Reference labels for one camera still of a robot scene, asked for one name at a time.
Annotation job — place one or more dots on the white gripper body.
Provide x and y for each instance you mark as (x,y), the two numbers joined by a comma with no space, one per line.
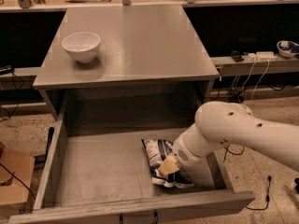
(181,152)

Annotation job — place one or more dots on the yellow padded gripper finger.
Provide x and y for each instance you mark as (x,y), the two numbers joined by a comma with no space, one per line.
(169,166)

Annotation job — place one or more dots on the blue chip bag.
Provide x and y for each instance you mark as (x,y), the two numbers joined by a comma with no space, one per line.
(157,151)

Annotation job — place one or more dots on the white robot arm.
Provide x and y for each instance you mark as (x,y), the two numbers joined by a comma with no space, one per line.
(219,124)

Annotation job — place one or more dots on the open grey top drawer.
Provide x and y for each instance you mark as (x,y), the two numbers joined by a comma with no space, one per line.
(98,169)

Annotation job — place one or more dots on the grey counter cabinet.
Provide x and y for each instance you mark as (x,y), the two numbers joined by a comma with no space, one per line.
(150,63)

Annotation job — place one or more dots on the black power adapter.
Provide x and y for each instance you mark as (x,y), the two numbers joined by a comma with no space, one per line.
(236,99)

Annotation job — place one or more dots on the black small device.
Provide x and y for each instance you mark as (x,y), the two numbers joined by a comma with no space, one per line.
(236,56)

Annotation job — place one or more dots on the white power strip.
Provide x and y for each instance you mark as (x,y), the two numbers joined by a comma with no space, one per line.
(262,56)

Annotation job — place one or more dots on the blue white patterned bowl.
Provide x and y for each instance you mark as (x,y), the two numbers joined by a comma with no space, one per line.
(287,49)

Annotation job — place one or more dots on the white ceramic bowl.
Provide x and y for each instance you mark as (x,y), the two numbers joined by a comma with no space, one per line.
(82,46)

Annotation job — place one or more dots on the cardboard box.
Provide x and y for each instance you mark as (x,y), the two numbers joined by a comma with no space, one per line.
(16,171)

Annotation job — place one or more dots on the black drawer handle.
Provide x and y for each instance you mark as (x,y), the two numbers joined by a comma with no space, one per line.
(139,218)

